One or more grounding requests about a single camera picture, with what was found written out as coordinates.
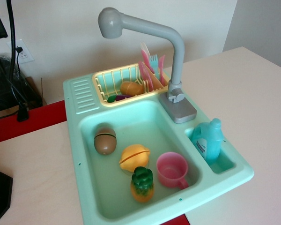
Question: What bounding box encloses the orange toy potato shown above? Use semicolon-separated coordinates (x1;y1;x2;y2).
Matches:
120;81;144;96

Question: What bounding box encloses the white wall power outlet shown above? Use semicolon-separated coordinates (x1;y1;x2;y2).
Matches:
15;39;34;64

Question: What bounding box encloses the yellow toy lemon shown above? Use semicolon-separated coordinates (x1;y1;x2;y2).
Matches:
119;144;151;172

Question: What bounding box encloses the brown toy kiwi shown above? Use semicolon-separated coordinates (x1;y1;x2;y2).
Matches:
94;127;117;155

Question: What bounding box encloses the purple toy eggplant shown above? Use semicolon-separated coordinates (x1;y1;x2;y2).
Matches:
107;94;132;103

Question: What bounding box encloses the pink toy cup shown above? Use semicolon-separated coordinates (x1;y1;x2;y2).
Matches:
156;152;189;189

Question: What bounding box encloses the pink toy plate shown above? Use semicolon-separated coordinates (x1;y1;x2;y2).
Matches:
138;61;154;91

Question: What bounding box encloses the blue toy detergent bottle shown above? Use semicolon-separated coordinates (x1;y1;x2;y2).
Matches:
190;118;224;165

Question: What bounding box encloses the grey toy faucet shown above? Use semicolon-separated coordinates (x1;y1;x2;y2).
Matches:
98;7;197;124

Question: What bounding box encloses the blue toy fork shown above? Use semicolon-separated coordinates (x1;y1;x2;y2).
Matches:
149;54;160;80

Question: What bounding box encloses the toy pineapple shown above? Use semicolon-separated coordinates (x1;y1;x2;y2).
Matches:
130;166;155;203

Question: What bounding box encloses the black equipment left background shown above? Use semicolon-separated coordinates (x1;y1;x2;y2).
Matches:
0;0;43;115

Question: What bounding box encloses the yellow dish drying rack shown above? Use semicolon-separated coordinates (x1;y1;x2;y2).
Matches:
92;63;170;107

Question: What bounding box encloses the black clamp on table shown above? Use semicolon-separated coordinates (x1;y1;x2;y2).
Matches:
17;106;29;122

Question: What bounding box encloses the black power cable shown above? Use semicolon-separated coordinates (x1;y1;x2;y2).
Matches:
5;0;26;108

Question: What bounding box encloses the mint green toy sink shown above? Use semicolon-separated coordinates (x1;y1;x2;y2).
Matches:
63;74;254;225

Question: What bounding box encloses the pink toy knife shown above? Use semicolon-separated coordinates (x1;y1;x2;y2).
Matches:
158;55;165;86

